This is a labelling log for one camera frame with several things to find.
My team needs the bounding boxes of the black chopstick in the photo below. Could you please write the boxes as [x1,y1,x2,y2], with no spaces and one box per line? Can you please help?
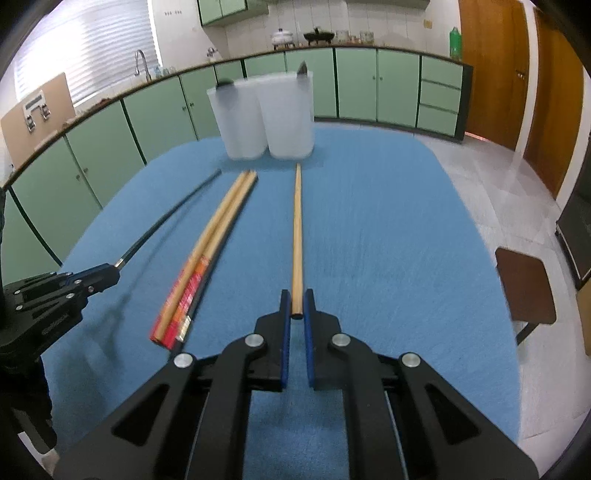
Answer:
[115,169,223,269]

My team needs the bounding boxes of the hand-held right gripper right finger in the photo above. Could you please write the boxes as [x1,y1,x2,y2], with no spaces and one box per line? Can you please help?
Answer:
[302,290,539,480]

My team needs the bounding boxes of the person's left forearm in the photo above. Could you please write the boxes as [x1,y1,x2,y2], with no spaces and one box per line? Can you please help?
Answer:
[0,356,60,462]

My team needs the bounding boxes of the white plastic bracket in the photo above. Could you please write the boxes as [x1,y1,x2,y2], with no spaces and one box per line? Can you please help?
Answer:
[22,91,51,134]

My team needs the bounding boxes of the brown wooden board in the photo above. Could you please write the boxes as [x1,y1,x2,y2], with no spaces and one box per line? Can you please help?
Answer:
[0,74,77,169]

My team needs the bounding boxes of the green upper cabinets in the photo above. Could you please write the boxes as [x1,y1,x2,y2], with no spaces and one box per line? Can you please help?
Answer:
[198,0,430,27]

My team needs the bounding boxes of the brown stool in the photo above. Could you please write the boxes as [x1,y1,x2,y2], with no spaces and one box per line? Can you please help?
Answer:
[495,248,557,346]

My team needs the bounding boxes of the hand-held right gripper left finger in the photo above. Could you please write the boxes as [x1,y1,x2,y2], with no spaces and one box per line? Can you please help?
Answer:
[53,290,293,480]

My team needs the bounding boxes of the blue tablecloth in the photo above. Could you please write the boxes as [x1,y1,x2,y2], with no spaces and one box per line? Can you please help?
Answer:
[44,127,520,480]

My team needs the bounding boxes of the green base cabinets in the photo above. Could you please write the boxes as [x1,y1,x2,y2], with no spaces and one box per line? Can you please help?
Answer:
[0,46,474,305]

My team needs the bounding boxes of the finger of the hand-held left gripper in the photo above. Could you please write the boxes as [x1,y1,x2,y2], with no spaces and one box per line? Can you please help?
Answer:
[7,263,117,297]
[14,268,122,325]

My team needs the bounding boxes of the black appliance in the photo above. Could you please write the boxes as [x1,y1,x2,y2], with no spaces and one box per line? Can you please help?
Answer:
[555,175,591,291]

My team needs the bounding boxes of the brown wooden door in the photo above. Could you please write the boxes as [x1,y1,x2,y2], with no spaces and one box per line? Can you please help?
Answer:
[458,0,530,151]
[524,7,586,199]

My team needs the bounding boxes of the white plastic utensil holder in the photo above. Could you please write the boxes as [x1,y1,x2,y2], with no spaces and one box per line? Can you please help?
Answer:
[207,71,317,161]

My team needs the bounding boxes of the plain wooden chopstick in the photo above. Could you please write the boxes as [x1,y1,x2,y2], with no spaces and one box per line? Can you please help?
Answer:
[292,163,304,320]

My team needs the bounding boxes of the white window blind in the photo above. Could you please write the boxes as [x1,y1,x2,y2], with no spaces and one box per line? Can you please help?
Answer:
[14,0,160,110]

